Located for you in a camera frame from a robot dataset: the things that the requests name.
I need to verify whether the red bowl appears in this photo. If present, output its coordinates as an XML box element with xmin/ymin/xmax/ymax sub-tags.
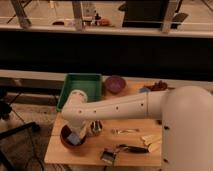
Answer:
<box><xmin>60</xmin><ymin>125</ymin><xmax>86</xmax><ymax>148</ymax></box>

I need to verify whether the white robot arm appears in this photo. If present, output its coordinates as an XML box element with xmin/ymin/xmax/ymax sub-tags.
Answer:
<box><xmin>62</xmin><ymin>86</ymin><xmax>213</xmax><ymax>171</ymax></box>

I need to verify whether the purple bowl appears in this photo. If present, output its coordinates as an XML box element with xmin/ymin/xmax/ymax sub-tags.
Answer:
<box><xmin>104</xmin><ymin>76</ymin><xmax>126</xmax><ymax>94</ymax></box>

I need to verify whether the green plastic tray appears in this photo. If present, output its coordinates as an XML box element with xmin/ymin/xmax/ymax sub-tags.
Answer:
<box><xmin>56</xmin><ymin>73</ymin><xmax>102</xmax><ymax>112</ymax></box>

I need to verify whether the small metal cup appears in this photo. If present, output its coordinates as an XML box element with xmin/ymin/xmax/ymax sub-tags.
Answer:
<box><xmin>91</xmin><ymin>120</ymin><xmax>103</xmax><ymax>135</ymax></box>

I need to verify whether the metal spoon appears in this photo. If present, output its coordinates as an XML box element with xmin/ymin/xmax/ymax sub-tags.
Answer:
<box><xmin>111</xmin><ymin>129</ymin><xmax>140</xmax><ymax>135</ymax></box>

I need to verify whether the dark red grape bunch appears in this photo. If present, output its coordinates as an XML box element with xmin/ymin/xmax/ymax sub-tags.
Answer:
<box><xmin>148</xmin><ymin>81</ymin><xmax>169</xmax><ymax>91</ymax></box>

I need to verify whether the black chair base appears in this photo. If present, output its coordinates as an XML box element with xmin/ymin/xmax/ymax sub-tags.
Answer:
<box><xmin>0</xmin><ymin>88</ymin><xmax>40</xmax><ymax>171</ymax></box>

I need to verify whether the black handled spatula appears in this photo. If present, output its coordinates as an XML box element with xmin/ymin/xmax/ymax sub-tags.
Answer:
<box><xmin>116</xmin><ymin>144</ymin><xmax>149</xmax><ymax>154</ymax></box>

